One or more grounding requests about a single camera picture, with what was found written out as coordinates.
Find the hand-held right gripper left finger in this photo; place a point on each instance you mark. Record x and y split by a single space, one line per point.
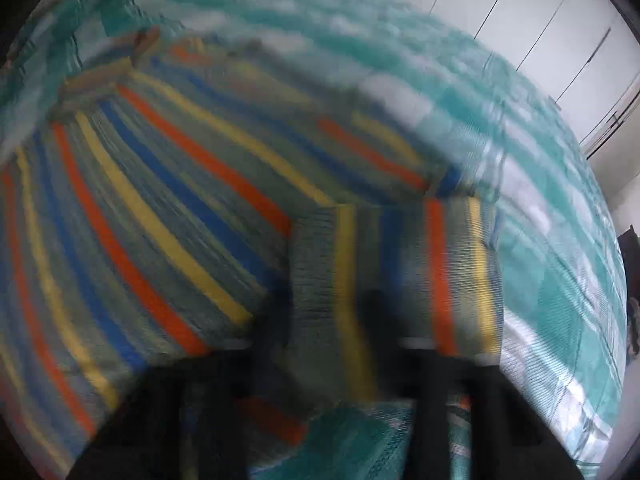
270 327

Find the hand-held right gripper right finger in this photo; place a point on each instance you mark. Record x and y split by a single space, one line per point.
377 325

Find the multicolour striped shirt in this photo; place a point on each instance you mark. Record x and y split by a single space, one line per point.
150 210

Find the teal checkered bedsheet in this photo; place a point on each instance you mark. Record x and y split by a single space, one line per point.
550 260

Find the dark furniture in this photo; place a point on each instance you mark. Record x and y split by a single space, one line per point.
631 270

